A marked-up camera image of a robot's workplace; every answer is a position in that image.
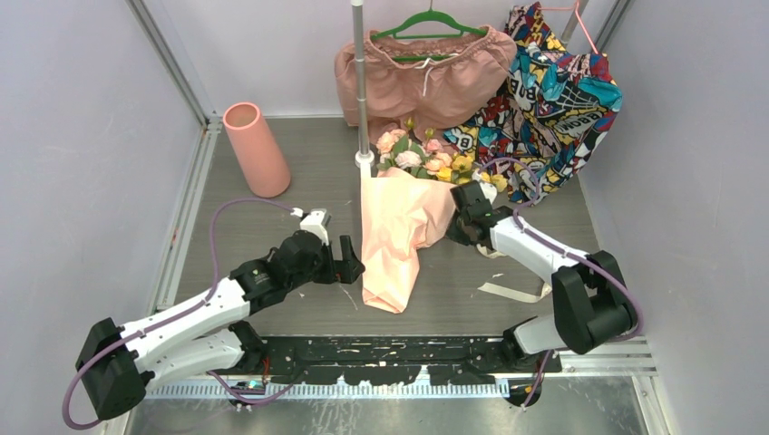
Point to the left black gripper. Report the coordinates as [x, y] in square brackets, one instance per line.
[343, 271]

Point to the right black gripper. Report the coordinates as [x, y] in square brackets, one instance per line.
[453, 233]

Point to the pink wrapping paper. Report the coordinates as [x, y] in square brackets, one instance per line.
[400, 214]

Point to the artificial flower bouquet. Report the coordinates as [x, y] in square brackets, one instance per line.
[427, 159]

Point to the cream ribbon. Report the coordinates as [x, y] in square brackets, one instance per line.
[507, 292]

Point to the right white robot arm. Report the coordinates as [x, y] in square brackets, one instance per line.
[590, 303]

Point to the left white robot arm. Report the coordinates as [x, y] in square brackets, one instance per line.
[119, 364]

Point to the pink cylindrical vase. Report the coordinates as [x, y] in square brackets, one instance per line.
[261, 160]

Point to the metal stand pole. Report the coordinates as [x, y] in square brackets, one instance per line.
[364, 157]

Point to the pink shorts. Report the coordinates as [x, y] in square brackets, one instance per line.
[436, 83]

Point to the colourful comic print garment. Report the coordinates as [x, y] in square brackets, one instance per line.
[551, 112]

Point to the pink clothes hanger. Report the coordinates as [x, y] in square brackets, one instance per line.
[566, 9]

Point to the grey metal rack pole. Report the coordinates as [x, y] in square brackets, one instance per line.
[575, 22]

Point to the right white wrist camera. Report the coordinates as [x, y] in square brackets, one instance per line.
[489, 191]

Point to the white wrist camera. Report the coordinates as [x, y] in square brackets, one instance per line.
[315, 222]
[489, 191]

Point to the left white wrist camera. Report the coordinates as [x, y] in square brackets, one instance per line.
[315, 222]

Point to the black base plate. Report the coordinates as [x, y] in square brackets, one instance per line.
[390, 360]

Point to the aluminium rail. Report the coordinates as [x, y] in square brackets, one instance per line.
[209, 389]

